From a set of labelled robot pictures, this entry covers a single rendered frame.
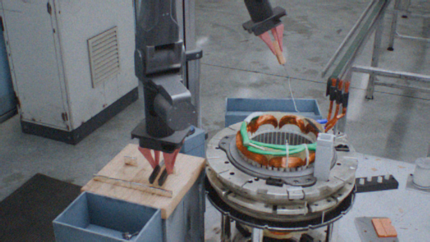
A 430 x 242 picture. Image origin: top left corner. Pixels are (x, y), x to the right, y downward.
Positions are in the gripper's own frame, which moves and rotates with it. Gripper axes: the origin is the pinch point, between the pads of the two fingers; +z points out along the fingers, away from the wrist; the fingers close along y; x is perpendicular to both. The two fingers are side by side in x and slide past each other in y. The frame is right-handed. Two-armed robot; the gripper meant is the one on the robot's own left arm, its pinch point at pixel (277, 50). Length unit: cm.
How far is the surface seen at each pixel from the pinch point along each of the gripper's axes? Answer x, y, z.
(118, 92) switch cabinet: 236, -68, 59
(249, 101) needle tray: 9.5, -10.7, 12.9
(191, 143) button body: -2.9, -29.5, 10.6
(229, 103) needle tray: 10.8, -15.8, 11.3
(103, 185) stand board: -25, -48, 0
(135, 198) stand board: -31, -43, 3
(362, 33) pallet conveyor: 147, 77, 67
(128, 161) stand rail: -18.5, -42.5, 0.3
